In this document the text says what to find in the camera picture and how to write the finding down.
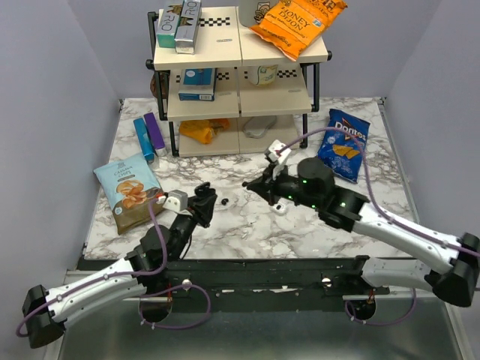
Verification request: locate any blue tube box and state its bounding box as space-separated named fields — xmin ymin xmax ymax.
xmin=133 ymin=118 xmax=155 ymax=164

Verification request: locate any blue Doritos bag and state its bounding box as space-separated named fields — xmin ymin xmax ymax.
xmin=318 ymin=109 xmax=371 ymax=183

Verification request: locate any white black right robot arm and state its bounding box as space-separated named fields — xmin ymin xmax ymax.
xmin=242 ymin=157 xmax=479 ymax=308

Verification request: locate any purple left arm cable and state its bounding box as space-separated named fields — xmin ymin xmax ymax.
xmin=15 ymin=196 xmax=213 ymax=338

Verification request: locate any blue white box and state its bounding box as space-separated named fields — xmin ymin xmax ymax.
xmin=178 ymin=68 xmax=217 ymax=102

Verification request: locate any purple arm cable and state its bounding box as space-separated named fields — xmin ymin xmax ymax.
xmin=15 ymin=196 xmax=213 ymax=338
xmin=277 ymin=126 xmax=480 ymax=326

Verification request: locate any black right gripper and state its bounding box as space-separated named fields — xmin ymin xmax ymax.
xmin=247 ymin=160 xmax=321 ymax=211

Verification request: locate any cassava chips bag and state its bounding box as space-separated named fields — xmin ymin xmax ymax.
xmin=93 ymin=153 xmax=163 ymax=235

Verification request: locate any orange honey dijon chips bag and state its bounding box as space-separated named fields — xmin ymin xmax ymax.
xmin=250 ymin=0 xmax=348 ymax=62

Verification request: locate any white earbud charging case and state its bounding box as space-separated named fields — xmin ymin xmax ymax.
xmin=271 ymin=202 xmax=287 ymax=215

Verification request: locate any orange plastic bag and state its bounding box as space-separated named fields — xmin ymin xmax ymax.
xmin=178 ymin=118 xmax=230 ymax=144

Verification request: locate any beige three-tier shelf rack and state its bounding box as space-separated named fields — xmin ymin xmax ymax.
xmin=145 ymin=7 xmax=332 ymax=157

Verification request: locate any white printed mug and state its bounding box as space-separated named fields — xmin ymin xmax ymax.
xmin=246 ymin=64 xmax=278 ymax=86
xmin=238 ymin=0 xmax=278 ymax=27

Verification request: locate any brown object behind rack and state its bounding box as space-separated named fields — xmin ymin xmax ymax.
xmin=150 ymin=71 xmax=170 ymax=99

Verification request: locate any white printed mug middle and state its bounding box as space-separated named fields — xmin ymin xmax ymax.
xmin=246 ymin=64 xmax=278 ymax=86

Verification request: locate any white printed mug top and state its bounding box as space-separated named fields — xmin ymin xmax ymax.
xmin=238 ymin=0 xmax=278 ymax=27

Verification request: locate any purple tube box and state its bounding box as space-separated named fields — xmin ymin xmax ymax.
xmin=144 ymin=112 xmax=167 ymax=157

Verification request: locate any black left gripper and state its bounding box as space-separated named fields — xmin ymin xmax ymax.
xmin=169 ymin=191 xmax=218 ymax=262

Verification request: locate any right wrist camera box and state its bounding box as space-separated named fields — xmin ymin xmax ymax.
xmin=265 ymin=139 xmax=292 ymax=180

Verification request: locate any silver toothpaste box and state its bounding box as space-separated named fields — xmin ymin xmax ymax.
xmin=175 ymin=0 xmax=202 ymax=54

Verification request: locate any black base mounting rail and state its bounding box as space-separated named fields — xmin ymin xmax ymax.
xmin=140 ymin=256 xmax=375 ymax=313

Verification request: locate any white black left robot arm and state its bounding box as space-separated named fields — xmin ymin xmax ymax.
xmin=16 ymin=182 xmax=218 ymax=349

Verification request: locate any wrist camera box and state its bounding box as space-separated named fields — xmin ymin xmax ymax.
xmin=163 ymin=190 xmax=188 ymax=215
xmin=265 ymin=139 xmax=292 ymax=180

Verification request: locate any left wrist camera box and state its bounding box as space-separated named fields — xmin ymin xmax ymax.
xmin=163 ymin=190 xmax=188 ymax=215

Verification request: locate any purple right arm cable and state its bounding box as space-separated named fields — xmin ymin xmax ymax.
xmin=277 ymin=126 xmax=480 ymax=326

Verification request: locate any teal toothpaste box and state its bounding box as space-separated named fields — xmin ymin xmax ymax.
xmin=156 ymin=1 xmax=183 ymax=49

